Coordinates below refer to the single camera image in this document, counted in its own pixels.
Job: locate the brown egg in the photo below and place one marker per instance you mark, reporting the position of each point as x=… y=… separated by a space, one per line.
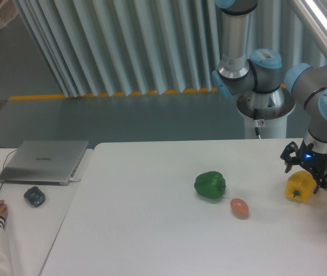
x=239 y=208

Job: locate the silver closed laptop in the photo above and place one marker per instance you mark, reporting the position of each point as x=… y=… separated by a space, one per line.
x=45 y=162

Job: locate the green bell pepper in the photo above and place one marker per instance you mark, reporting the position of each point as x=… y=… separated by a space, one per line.
x=210 y=185

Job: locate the dark grey small case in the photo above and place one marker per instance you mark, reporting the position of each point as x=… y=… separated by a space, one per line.
x=35 y=196

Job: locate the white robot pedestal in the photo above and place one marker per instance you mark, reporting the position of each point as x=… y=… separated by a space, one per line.
x=266 y=126

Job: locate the yellow bell pepper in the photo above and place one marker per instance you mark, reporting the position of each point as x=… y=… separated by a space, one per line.
x=300 y=186

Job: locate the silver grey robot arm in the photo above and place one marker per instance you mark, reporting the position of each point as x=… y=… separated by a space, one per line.
x=260 y=71

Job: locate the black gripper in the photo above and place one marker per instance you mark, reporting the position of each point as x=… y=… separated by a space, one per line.
x=312 y=156

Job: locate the white folding partition screen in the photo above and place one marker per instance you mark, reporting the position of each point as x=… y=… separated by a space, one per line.
x=127 y=47

